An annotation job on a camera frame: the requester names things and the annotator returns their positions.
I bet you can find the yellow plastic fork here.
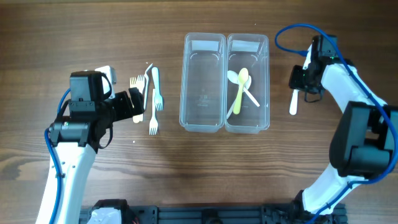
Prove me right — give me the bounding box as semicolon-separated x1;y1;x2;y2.
130;76;143;123

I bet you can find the white plastic spoon thick handle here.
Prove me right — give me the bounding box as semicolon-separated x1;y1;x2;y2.
289;89;299;116

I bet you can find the yellow plastic spoon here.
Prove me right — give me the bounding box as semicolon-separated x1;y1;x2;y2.
233;68;249;114

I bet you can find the white plastic spoon long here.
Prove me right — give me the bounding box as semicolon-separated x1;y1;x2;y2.
227;70;260;107

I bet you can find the white plastic fork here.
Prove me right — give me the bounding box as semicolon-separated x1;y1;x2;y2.
149;88;159;135
136;75;145;94

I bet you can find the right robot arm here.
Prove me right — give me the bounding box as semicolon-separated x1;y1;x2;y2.
289;57;397;223

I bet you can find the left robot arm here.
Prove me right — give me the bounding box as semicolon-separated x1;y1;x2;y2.
36;70;144;223

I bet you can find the right clear plastic container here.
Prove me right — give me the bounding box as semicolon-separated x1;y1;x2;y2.
225;34;270;134

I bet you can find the clear plastic container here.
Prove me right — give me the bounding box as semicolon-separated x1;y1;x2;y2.
225;34;270;134
179;32;226;133

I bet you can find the left clear plastic container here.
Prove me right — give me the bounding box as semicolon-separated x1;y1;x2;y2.
179;32;226;133

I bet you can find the light blue plastic fork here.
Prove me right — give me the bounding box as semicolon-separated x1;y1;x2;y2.
151;67;164;111

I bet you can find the white fork on its side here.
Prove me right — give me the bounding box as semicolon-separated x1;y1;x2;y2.
144;63;153;110

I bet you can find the left blue cable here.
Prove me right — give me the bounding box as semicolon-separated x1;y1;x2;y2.
44;88;72;224

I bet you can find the blue cable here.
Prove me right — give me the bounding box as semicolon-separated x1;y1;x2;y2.
274;23;398;224
44;88;72;224

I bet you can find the right blue cable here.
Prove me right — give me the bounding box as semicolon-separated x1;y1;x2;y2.
274;23;398;224

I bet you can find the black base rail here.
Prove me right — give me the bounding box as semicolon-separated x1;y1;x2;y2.
78;201;348;224

